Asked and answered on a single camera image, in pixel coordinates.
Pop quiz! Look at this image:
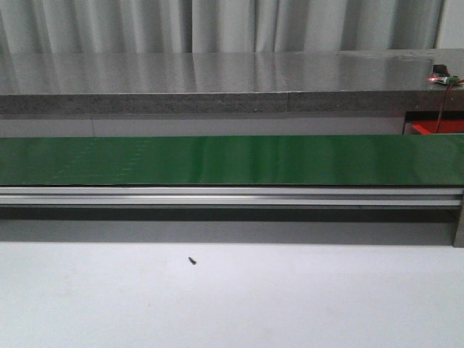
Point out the grey stone counter shelf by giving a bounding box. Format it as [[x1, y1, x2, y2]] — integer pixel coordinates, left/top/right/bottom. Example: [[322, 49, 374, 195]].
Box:
[[1, 49, 463, 115]]

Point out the green conveyor belt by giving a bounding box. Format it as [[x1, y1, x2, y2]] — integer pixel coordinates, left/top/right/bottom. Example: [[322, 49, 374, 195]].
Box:
[[1, 135, 463, 186]]

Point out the red plastic tray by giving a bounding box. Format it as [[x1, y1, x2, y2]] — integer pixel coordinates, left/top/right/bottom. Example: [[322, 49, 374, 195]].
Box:
[[411, 120, 464, 135]]

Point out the black sensor module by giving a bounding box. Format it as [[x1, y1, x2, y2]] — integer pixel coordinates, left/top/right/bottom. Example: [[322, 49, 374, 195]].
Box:
[[432, 64, 449, 76]]

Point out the small green circuit board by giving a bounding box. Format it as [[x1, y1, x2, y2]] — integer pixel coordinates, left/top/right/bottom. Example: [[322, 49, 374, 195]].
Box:
[[428, 73, 463, 86]]

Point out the grey pleated curtain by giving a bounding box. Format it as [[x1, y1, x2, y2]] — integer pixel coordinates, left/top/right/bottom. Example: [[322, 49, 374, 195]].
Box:
[[1, 0, 444, 54]]

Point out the aluminium conveyor frame rail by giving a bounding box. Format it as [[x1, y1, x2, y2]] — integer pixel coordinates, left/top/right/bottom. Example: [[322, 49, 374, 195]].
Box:
[[1, 186, 463, 247]]

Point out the red and black wire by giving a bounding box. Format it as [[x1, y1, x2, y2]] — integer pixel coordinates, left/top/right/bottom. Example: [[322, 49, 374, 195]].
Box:
[[435, 81, 454, 135]]

